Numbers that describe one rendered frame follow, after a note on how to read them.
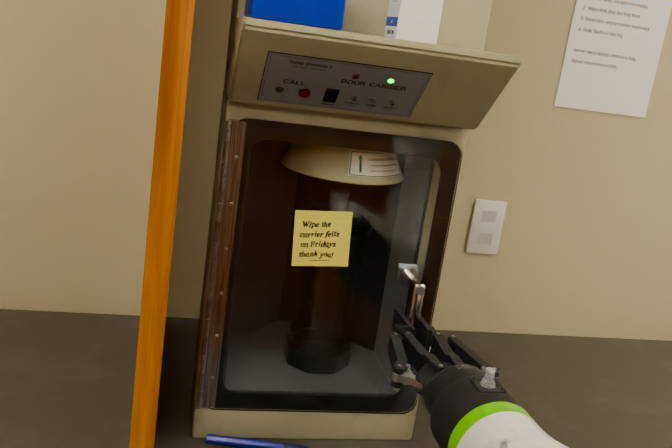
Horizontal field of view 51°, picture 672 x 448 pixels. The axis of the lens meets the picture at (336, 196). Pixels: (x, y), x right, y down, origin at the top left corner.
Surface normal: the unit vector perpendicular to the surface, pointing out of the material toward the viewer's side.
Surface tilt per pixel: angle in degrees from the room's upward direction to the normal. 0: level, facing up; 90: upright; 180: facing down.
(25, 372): 0
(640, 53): 90
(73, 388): 0
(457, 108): 135
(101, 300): 90
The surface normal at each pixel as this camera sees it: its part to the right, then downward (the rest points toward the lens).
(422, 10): 0.19, 0.26
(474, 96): 0.04, 0.86
